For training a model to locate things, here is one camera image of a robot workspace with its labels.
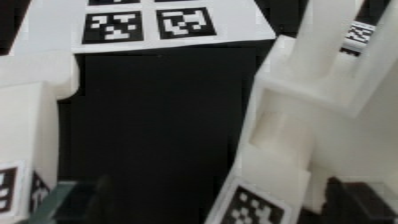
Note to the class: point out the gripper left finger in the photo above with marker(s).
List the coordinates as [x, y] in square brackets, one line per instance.
[79, 204]

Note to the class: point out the white chair back frame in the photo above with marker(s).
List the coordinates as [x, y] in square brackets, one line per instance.
[38, 82]

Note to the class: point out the white tagged leg cube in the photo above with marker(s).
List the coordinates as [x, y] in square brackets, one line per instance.
[358, 37]

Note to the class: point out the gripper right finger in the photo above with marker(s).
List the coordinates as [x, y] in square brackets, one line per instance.
[354, 205]

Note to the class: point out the white marker sheet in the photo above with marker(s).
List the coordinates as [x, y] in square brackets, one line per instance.
[91, 26]

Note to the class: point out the white chair leg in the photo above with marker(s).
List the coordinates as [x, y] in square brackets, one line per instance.
[260, 199]

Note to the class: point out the white chair seat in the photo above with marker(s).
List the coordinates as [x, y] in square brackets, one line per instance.
[322, 115]

